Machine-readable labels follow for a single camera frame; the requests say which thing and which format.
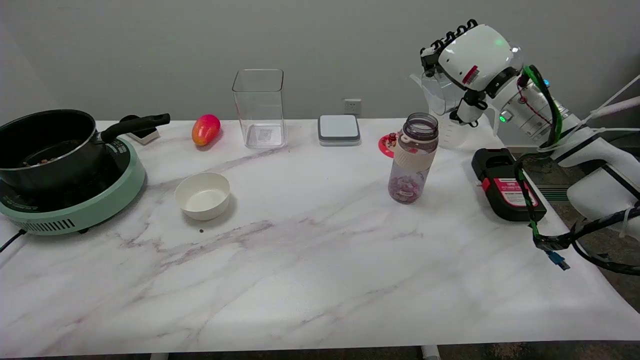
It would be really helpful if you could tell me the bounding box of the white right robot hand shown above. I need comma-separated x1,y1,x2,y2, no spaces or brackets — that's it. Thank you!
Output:
420,20,524,126

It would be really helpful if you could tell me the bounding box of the clear plastic measuring jug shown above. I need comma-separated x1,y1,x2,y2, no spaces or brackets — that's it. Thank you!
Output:
410,74,501,150

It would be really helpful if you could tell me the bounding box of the bottle with beige sleeve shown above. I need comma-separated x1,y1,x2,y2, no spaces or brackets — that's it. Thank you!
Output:
388,112,440,205

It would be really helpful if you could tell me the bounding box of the red round disc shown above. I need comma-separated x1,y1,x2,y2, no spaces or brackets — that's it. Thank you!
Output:
378,132,401,159

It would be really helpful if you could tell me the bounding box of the white zip tie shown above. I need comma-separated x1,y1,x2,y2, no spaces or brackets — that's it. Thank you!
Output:
537,75,640,152

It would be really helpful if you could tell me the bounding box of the black box with red label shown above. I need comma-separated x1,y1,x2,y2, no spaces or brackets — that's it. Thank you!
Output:
471,147,547,223

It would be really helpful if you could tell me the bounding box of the white rod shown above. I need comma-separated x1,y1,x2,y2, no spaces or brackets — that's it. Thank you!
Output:
590,96,640,121

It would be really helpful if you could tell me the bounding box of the floor vent grille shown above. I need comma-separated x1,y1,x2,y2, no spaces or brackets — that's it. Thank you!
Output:
537,185,571,202

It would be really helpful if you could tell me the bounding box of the grey white square lid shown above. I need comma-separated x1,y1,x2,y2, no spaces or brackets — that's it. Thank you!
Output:
317,114,362,147

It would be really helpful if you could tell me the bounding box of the clear square container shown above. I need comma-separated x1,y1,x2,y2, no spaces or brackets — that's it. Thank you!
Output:
232,69,288,149

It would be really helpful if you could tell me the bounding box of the red yellow mango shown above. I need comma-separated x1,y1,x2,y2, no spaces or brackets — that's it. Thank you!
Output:
192,114,222,147

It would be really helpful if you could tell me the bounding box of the white ceramic bowl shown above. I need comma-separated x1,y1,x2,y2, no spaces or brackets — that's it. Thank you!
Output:
174,172,231,221

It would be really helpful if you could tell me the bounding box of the green induction cooker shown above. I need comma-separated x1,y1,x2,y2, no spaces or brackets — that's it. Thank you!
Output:
0,136,147,236

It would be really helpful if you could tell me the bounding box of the black saucepan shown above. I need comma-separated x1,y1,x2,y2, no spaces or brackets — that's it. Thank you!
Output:
0,109,171,193

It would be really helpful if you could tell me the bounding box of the green black robot cable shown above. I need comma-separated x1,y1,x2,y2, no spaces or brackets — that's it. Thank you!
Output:
514,65,571,271

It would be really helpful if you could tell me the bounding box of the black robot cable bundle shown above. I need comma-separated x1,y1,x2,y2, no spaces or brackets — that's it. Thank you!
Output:
532,204,640,276

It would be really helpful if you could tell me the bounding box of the black cooker power cable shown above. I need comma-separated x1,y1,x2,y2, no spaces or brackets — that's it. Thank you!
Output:
0,229,26,254

